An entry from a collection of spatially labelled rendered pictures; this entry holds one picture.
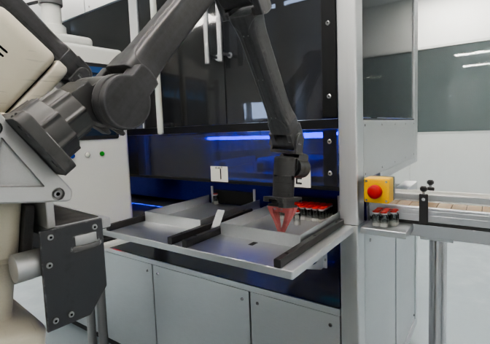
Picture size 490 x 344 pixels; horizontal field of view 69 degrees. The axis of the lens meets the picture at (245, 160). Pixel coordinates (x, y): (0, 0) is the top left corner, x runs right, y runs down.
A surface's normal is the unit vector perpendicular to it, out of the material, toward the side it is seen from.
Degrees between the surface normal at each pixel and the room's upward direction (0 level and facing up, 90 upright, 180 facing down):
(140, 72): 94
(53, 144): 90
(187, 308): 90
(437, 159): 90
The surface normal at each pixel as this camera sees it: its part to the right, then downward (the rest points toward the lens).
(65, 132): 0.83, 0.17
